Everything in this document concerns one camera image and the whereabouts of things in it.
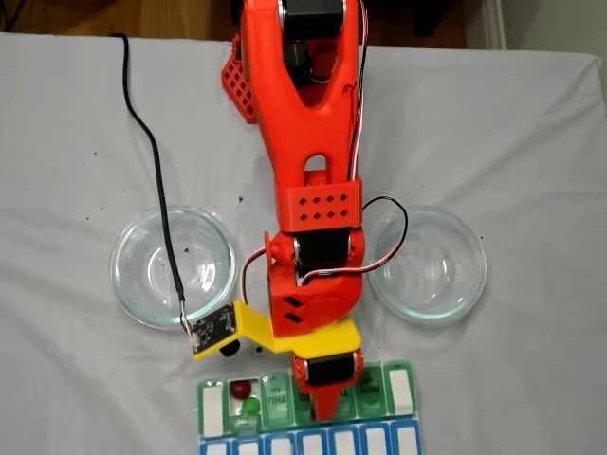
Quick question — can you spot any white green blue pill organizer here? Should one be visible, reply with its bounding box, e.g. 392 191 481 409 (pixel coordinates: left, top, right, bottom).
195 358 423 455

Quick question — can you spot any small clear glass bowl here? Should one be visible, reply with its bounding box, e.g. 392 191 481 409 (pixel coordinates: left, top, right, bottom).
367 205 488 326

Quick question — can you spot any large clear glass bowl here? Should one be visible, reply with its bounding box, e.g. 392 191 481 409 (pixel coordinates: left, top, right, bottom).
109 204 237 331

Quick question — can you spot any camera board on yellow mount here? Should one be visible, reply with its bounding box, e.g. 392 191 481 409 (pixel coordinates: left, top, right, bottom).
189 300 274 362

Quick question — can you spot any black cable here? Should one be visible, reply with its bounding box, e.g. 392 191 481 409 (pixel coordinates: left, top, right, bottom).
108 31 196 343

